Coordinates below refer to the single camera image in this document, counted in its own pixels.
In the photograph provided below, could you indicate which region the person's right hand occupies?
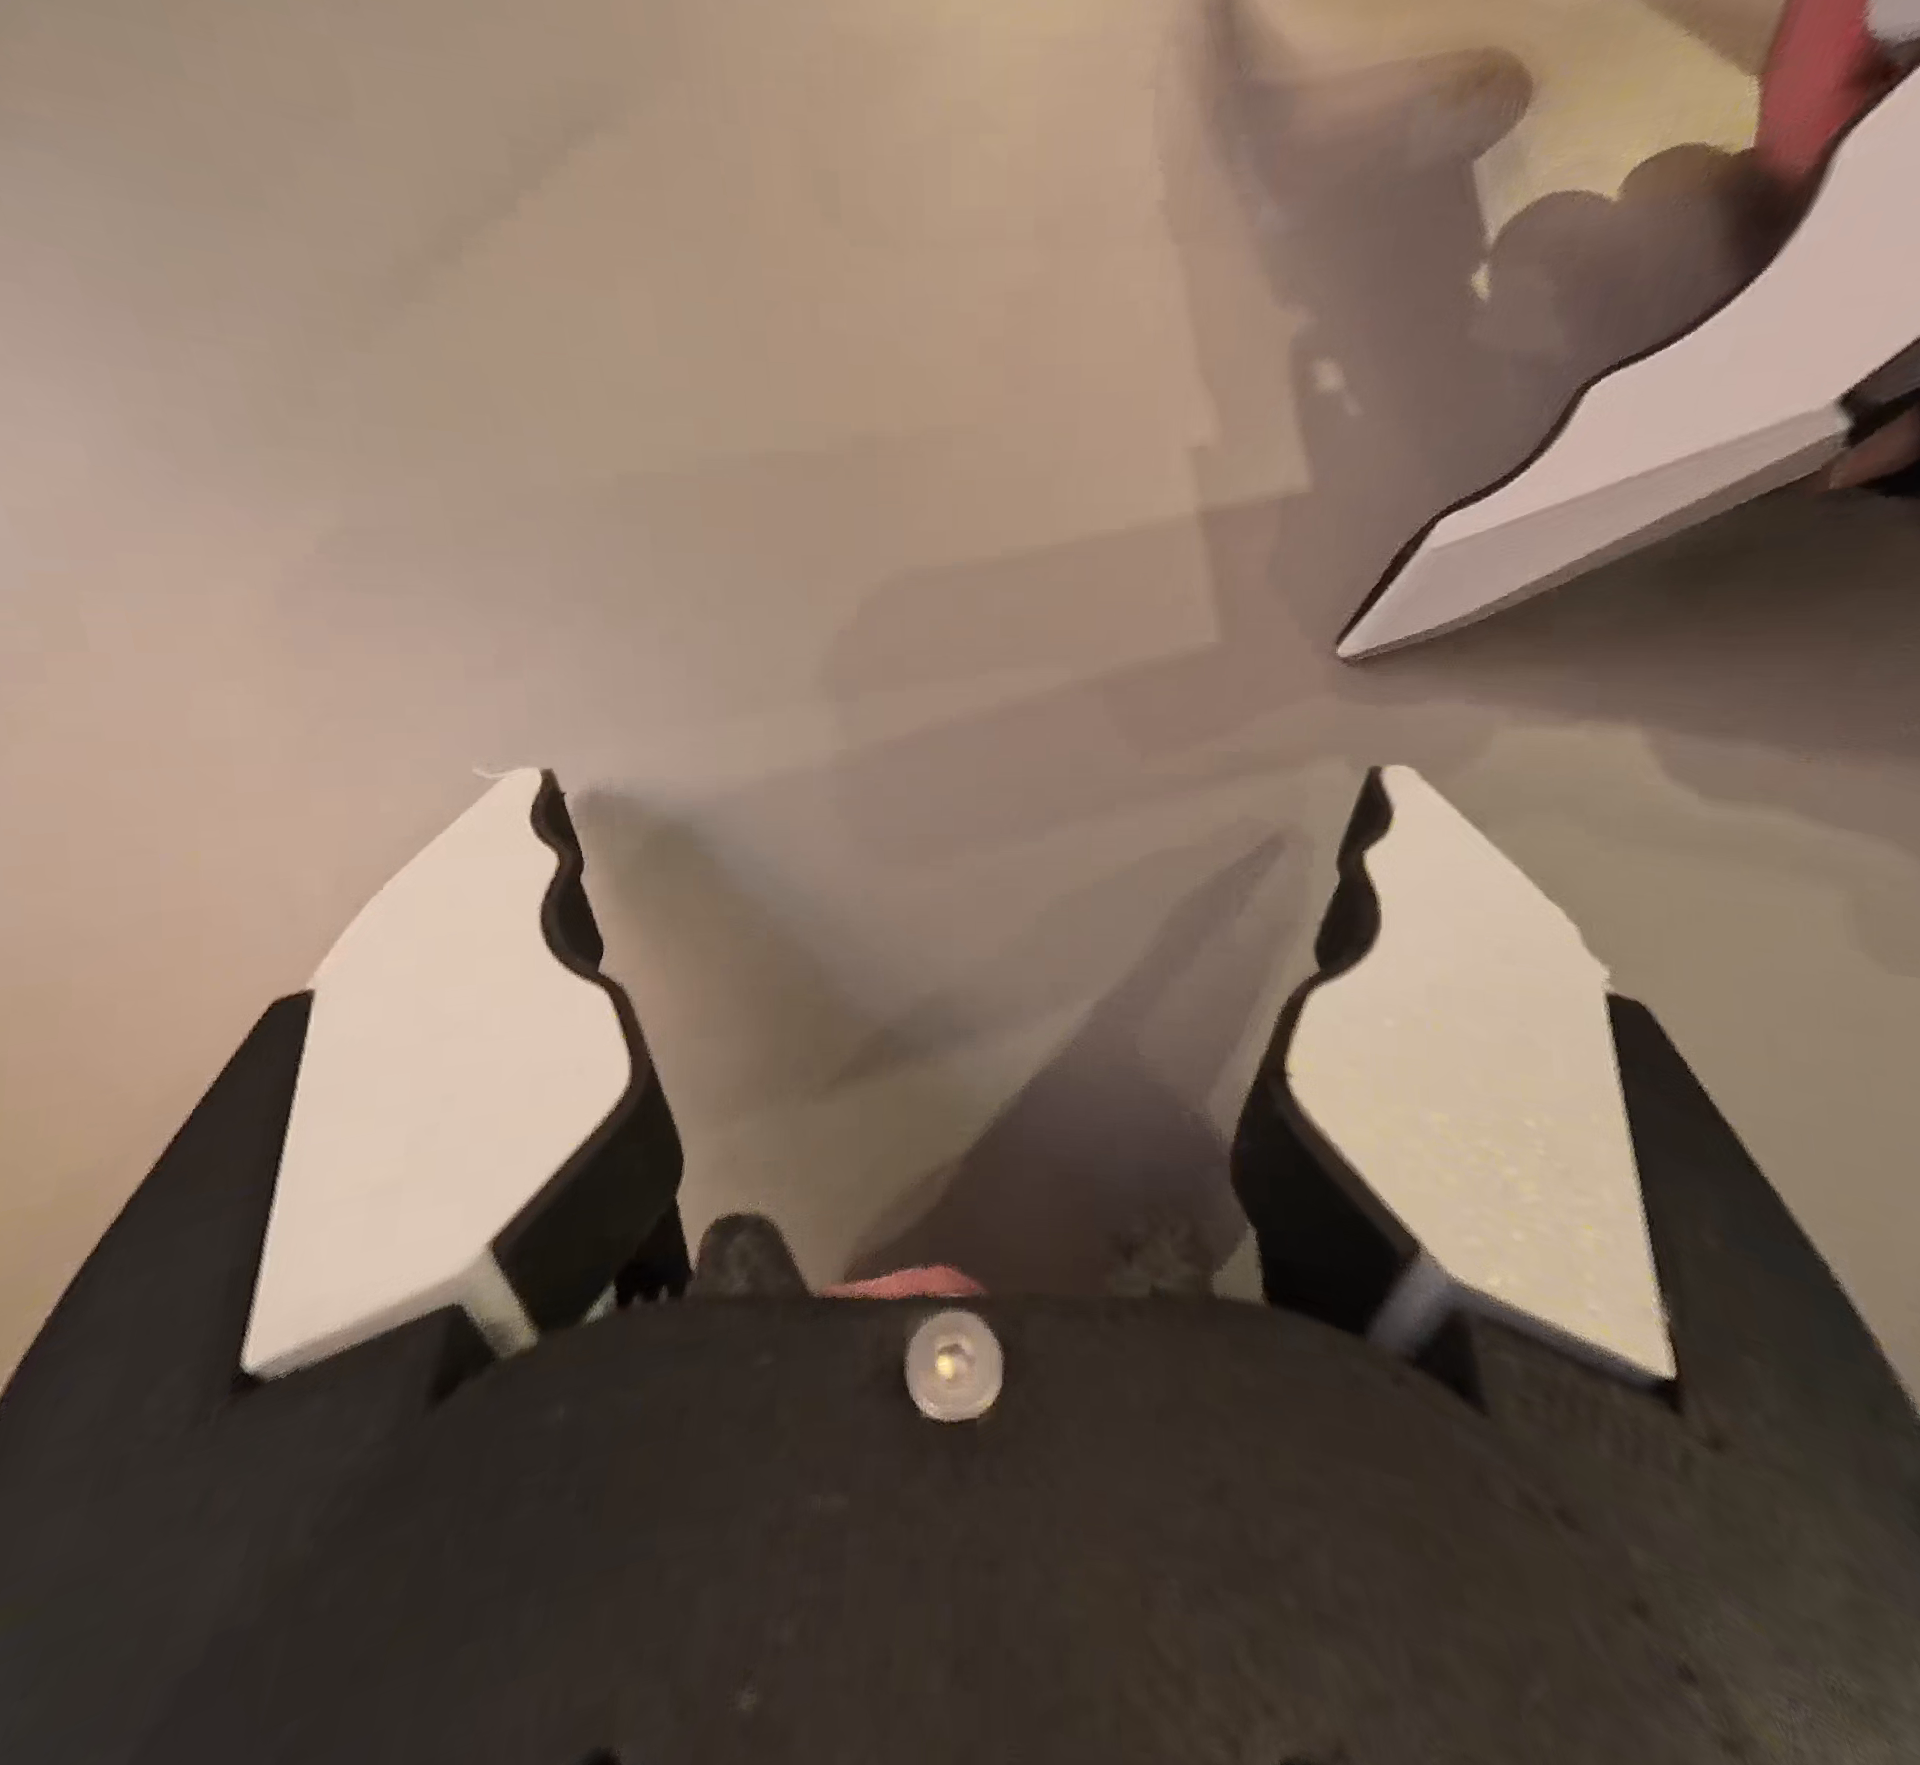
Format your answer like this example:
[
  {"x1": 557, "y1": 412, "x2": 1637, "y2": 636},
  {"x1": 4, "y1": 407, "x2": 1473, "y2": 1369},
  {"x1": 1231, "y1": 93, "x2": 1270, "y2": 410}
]
[{"x1": 1759, "y1": 0, "x2": 1920, "y2": 192}]

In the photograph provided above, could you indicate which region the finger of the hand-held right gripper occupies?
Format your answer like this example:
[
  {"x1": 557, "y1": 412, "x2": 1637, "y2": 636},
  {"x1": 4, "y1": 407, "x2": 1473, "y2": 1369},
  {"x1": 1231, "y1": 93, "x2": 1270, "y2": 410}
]
[{"x1": 1335, "y1": 100, "x2": 1920, "y2": 664}]

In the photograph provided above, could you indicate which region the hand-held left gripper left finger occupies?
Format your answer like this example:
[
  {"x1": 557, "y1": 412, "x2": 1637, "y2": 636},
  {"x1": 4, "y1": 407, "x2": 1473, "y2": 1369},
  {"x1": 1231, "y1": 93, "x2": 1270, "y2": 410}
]
[{"x1": 241, "y1": 767, "x2": 693, "y2": 1381}]

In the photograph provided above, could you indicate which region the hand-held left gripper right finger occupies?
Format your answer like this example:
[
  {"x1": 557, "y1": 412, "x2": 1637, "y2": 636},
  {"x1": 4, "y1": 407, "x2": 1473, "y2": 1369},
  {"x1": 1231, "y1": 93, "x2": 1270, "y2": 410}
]
[{"x1": 1231, "y1": 763, "x2": 1679, "y2": 1386}]

